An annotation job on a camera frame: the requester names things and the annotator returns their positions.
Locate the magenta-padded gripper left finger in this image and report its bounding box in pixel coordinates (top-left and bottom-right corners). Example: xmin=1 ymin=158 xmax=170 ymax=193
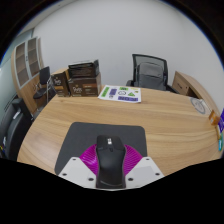
xmin=58 ymin=143 xmax=100 ymax=189

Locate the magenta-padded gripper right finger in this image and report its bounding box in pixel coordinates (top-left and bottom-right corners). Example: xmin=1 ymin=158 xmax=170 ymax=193
xmin=121 ymin=144 xmax=165 ymax=189

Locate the black computer mouse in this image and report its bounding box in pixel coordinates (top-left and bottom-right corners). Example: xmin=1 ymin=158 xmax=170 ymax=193
xmin=95 ymin=134 xmax=127 ymax=189

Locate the dark grey mouse pad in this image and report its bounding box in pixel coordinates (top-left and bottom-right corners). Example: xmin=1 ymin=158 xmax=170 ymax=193
xmin=54 ymin=121 xmax=148 ymax=176

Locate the black leather office chair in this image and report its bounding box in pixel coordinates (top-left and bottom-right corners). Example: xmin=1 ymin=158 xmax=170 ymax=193
xmin=0 ymin=97 xmax=34 ymax=161

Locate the white green purple printed sheet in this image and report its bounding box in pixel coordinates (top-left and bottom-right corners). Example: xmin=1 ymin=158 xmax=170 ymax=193
xmin=97 ymin=84 xmax=142 ymax=104

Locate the large brown cardboard box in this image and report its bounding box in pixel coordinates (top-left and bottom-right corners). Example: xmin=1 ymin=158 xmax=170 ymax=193
xmin=67 ymin=73 xmax=102 ymax=98

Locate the round grey disc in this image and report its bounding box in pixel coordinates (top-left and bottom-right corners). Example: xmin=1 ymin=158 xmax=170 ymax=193
xmin=190 ymin=97 xmax=208 ymax=115

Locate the orange brown box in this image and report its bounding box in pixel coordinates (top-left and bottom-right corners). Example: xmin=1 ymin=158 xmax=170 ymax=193
xmin=208 ymin=109 xmax=222 ymax=126

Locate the small brown cardboard box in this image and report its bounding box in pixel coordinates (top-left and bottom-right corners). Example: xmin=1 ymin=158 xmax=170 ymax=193
xmin=51 ymin=68 xmax=72 ymax=98

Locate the grey backpack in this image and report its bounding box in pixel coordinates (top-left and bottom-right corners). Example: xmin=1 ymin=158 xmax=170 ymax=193
xmin=137 ymin=62 xmax=167 ymax=91

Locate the wooden side cabinet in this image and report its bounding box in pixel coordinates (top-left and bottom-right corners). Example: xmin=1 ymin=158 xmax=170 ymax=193
xmin=171 ymin=70 xmax=219 ymax=108

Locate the small black visitor chair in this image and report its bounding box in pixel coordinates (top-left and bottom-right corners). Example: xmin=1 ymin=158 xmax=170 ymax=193
xmin=32 ymin=65 xmax=58 ymax=104

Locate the black box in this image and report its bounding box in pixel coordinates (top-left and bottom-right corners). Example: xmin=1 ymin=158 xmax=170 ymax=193
xmin=67 ymin=59 xmax=101 ymax=79

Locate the black mesh office chair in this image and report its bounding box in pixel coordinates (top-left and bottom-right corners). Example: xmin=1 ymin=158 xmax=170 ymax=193
xmin=125 ymin=53 xmax=179 ymax=94

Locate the wooden shelf unit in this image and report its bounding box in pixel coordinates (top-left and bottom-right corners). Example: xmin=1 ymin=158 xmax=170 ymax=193
xmin=10 ymin=36 xmax=44 ymax=114

